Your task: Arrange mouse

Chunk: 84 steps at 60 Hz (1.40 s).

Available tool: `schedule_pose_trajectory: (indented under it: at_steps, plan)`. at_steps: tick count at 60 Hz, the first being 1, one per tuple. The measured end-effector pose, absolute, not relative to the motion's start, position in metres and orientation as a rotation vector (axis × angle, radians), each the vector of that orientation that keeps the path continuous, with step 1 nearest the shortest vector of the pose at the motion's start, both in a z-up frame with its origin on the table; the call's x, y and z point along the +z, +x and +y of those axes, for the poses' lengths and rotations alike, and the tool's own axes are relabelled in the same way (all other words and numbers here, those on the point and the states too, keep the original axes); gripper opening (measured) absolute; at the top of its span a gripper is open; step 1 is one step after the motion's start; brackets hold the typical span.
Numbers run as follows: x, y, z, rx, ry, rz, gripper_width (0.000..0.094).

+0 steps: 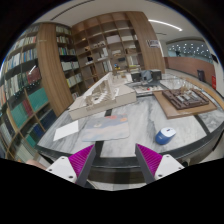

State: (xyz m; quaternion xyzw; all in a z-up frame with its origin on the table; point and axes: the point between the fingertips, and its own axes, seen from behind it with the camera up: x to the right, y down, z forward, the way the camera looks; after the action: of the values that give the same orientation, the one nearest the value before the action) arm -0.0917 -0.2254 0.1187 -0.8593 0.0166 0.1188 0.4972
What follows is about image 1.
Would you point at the wooden reception counter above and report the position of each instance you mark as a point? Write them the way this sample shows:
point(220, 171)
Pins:
point(191, 66)

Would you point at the clear acrylic model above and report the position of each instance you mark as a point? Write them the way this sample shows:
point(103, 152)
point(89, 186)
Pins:
point(174, 82)

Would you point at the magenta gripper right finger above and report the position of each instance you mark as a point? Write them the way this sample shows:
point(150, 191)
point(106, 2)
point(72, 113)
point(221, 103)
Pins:
point(155, 166)

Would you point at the blue and white computer mouse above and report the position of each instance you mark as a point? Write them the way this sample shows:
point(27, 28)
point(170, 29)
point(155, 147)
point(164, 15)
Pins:
point(165, 135)

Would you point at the red sign board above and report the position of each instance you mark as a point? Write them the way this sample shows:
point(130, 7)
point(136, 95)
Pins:
point(214, 82)

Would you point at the pastel patterned mouse pad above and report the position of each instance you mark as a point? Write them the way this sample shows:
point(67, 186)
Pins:
point(106, 128)

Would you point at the white paper sheet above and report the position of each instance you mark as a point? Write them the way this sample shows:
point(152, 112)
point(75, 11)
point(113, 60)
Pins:
point(66, 130)

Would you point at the white architectural building model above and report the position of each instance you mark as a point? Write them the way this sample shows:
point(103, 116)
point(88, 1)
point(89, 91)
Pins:
point(109, 92)

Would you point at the brown wooden site model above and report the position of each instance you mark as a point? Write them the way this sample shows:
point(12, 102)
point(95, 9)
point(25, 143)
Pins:
point(177, 103)

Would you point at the left wooden bookshelf with books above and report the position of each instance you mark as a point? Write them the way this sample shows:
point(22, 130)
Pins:
point(39, 79)

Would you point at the central wooden display shelf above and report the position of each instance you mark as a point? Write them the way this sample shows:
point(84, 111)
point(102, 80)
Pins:
point(118, 42)

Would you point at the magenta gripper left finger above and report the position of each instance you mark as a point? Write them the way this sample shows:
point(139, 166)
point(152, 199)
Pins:
point(76, 167)

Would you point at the grey architectural model on base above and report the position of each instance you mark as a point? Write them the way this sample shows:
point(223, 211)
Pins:
point(146, 82)

